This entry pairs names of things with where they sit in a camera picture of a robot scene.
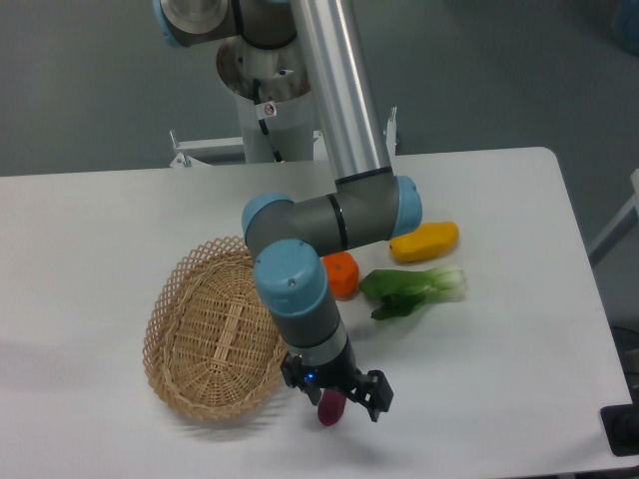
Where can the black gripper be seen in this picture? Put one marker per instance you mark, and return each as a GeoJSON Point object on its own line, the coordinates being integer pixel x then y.
{"type": "Point", "coordinates": [371, 390]}

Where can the purple sweet potato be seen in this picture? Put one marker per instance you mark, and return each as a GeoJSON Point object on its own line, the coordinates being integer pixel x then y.
{"type": "Point", "coordinates": [331, 407]}

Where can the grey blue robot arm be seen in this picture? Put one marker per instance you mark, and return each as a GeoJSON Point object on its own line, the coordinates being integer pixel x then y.
{"type": "Point", "coordinates": [287, 239]}

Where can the green bok choy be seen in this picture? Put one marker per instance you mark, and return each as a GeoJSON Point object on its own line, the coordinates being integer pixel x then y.
{"type": "Point", "coordinates": [402, 292]}

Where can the orange tangerine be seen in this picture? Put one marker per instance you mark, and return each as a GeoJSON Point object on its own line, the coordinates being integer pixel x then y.
{"type": "Point", "coordinates": [342, 274]}

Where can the woven wicker basket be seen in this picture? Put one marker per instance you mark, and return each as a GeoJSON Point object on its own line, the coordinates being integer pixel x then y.
{"type": "Point", "coordinates": [211, 350]}

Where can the yellow mango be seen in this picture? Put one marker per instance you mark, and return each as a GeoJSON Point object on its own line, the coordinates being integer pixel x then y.
{"type": "Point", "coordinates": [428, 241]}

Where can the black box at table edge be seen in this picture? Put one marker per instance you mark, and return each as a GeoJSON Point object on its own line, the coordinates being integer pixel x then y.
{"type": "Point", "coordinates": [621, 427]}

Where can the white furniture leg right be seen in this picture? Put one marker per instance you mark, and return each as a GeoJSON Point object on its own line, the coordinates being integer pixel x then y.
{"type": "Point", "coordinates": [617, 228]}

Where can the blue object top right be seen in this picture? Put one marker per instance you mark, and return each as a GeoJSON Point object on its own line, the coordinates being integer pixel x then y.
{"type": "Point", "coordinates": [625, 25]}

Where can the white metal base frame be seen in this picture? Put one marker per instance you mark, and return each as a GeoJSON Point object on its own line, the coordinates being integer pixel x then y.
{"type": "Point", "coordinates": [230, 151]}

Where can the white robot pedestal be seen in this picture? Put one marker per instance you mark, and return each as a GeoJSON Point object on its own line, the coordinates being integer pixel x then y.
{"type": "Point", "coordinates": [274, 101]}

